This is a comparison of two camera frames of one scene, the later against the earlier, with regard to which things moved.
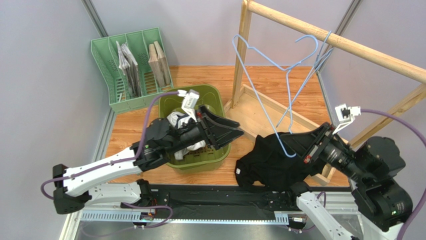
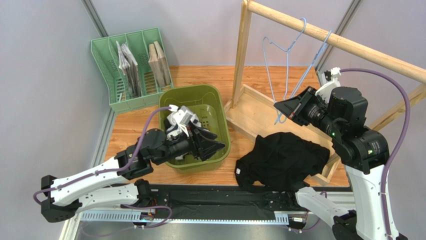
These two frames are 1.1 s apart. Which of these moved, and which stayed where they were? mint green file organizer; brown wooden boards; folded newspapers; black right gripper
Moved: black right gripper
Stayed: brown wooden boards; folded newspapers; mint green file organizer
